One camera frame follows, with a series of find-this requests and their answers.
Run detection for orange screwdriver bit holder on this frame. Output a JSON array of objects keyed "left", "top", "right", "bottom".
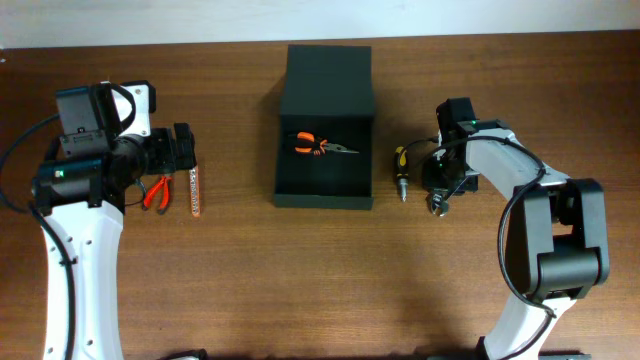
[{"left": 189, "top": 166, "right": 201, "bottom": 217}]

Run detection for red handled cutting pliers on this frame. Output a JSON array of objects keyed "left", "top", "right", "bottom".
[{"left": 142, "top": 175, "right": 172, "bottom": 215}]

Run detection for yellow black stubby screwdriver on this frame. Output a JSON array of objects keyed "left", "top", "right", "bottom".
[{"left": 394, "top": 146, "right": 409, "bottom": 202}]

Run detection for black gift box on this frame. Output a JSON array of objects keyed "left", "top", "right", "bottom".
[{"left": 274, "top": 45, "right": 375, "bottom": 210}]

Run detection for orange black needle-nose pliers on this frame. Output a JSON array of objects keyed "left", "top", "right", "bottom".
[{"left": 285, "top": 131, "right": 358, "bottom": 156}]

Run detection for silver adjustable wrench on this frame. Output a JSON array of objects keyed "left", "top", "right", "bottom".
[{"left": 426, "top": 191, "right": 449, "bottom": 217}]

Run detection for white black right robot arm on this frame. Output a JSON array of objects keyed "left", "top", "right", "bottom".
[{"left": 422, "top": 98, "right": 610, "bottom": 360}]

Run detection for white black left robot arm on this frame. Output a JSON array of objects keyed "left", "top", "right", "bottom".
[{"left": 30, "top": 80, "right": 201, "bottom": 359}]

